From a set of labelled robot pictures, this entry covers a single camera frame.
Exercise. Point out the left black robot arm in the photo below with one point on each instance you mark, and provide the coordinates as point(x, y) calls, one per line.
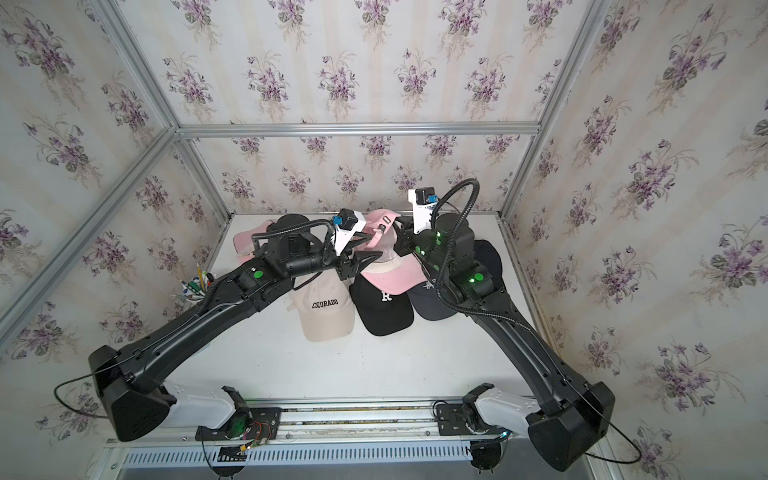
point(129, 381)

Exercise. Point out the pink pen holder cup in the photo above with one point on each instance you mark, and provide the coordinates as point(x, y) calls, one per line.
point(196, 288)

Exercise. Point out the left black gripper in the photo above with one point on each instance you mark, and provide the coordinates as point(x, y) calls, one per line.
point(352, 266)

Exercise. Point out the dark grey baseball cap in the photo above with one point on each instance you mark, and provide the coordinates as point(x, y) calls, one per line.
point(426, 303)

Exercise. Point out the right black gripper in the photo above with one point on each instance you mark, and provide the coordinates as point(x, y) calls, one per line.
point(408, 238)

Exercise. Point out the pink cap back wall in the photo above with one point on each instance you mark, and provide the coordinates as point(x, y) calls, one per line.
point(390, 273)

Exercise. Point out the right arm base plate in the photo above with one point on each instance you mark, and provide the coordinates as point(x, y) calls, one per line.
point(456, 419)

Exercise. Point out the pink cap left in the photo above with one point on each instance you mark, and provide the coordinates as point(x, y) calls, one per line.
point(243, 242)

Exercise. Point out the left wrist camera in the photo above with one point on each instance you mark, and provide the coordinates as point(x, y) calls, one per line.
point(346, 223)

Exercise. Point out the beige baseball cap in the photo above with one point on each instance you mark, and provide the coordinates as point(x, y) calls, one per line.
point(324, 306)

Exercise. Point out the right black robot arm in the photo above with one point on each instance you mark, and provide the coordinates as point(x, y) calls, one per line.
point(463, 284)

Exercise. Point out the aluminium mounting rail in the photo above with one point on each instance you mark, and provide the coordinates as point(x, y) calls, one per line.
point(354, 420)

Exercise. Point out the black cap white letter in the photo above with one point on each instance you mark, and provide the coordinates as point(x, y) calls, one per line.
point(489, 257)

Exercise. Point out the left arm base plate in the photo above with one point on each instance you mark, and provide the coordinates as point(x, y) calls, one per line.
point(258, 426)

